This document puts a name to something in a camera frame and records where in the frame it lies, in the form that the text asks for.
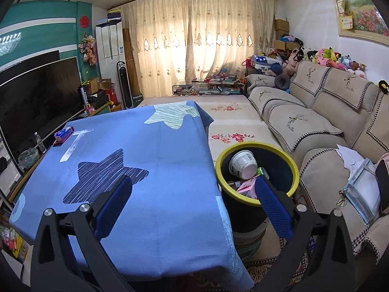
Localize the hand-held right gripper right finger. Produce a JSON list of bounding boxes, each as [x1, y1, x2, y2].
[[255, 176, 356, 292]]

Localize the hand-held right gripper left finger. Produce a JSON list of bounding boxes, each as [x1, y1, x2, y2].
[[30, 175, 134, 292]]

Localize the black bin with yellow rim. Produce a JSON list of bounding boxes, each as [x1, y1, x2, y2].
[[215, 142, 301, 233]]

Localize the pink box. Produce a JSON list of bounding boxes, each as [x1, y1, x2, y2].
[[237, 179, 259, 200]]

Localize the white printed cup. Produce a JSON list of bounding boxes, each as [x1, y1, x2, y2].
[[229, 150, 258, 180]]

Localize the blue star-print tablecloth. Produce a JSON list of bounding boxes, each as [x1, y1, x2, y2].
[[9, 101, 256, 289]]

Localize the dark red patterned rug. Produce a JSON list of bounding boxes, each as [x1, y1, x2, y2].
[[182, 243, 307, 292]]

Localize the blue tissue pack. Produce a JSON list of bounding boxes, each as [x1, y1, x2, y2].
[[55, 128, 75, 142]]

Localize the clear plastic zip bag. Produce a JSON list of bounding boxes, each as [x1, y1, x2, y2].
[[339, 158, 382, 224]]

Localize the white paper sheets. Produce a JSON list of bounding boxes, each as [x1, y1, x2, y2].
[[336, 144, 365, 169]]

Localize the beige sofa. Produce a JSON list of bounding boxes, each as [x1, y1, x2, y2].
[[245, 59, 389, 265]]

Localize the clear water bottle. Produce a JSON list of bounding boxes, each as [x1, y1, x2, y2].
[[33, 132, 47, 154]]

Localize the glass ashtray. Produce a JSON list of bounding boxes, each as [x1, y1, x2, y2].
[[18, 147, 40, 169]]

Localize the pile of colourful books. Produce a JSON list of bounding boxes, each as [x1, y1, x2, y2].
[[0, 207, 31, 262]]

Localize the white drawer unit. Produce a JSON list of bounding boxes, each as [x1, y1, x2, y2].
[[0, 134, 22, 195]]

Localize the black and pink bag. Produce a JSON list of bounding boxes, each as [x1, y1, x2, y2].
[[375, 154, 389, 213]]

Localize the black tower fan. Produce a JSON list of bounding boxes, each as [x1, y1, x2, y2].
[[117, 61, 133, 109]]

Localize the open cardboard box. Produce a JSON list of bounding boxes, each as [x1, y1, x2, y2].
[[83, 77, 116, 96]]

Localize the black round cushion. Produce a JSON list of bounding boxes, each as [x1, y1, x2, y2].
[[274, 75, 291, 89]]

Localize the large black curved television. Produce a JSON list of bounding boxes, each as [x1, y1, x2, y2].
[[0, 56, 83, 171]]

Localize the pile of books and clutter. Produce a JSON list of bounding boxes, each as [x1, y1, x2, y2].
[[191, 73, 246, 94]]

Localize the glass coffee table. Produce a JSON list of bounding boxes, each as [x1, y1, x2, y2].
[[172, 77, 247, 96]]

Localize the blue white star bag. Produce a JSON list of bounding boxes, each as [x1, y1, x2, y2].
[[252, 54, 282, 72]]

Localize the tall brown cardboard sheet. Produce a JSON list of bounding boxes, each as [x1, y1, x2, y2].
[[122, 29, 141, 98]]

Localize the hanging artificial flower decoration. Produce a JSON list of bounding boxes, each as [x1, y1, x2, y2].
[[78, 33, 98, 66]]

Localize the pile of plush toys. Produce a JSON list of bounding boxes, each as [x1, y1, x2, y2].
[[267, 35, 389, 95]]

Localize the white standing air conditioner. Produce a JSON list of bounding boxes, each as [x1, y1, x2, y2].
[[95, 21, 126, 81]]

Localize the black rectangular panel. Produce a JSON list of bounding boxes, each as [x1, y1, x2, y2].
[[0, 49, 60, 76]]

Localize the cream embroidered curtain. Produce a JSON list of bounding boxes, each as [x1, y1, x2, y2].
[[188, 0, 277, 81], [118, 0, 192, 98]]

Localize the framed flower painting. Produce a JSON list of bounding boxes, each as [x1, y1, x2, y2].
[[330, 0, 389, 38]]

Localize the crystal wall decoration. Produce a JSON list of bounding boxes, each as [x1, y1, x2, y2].
[[0, 31, 23, 57]]

